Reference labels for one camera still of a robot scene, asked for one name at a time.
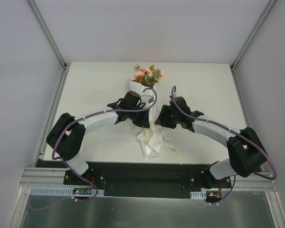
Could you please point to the left aluminium frame post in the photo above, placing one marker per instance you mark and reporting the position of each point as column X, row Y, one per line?
column 46, row 32

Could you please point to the translucent white wrapping paper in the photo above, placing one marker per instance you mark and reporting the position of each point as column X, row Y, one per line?
column 148, row 97

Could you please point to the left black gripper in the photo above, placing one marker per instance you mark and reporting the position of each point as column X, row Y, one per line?
column 142, row 118

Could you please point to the right aluminium frame post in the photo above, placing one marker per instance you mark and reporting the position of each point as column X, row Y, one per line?
column 257, row 26

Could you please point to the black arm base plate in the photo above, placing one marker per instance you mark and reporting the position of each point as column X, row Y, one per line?
column 169, row 191

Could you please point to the white cable duct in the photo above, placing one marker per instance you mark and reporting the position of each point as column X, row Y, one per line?
column 197, row 195
column 65, row 191

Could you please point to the aluminium frame post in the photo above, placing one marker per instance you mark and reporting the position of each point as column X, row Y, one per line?
column 257, row 26
column 46, row 32

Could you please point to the left white cable duct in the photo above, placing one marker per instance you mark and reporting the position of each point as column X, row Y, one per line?
column 65, row 191

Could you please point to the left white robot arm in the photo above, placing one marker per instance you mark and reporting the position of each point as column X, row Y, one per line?
column 67, row 135

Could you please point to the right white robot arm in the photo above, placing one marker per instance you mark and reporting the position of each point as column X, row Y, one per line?
column 243, row 145

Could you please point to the right white cable duct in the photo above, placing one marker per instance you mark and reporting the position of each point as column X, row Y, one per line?
column 197, row 195

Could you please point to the pink rose stem with leaves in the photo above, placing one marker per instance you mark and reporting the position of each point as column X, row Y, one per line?
column 157, row 76

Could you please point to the cream printed ribbon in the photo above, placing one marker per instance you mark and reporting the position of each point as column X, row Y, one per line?
column 151, row 141

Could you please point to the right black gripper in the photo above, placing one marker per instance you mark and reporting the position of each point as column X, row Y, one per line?
column 166, row 117

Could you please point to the aluminium front rail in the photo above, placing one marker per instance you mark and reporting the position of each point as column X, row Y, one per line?
column 103, row 178

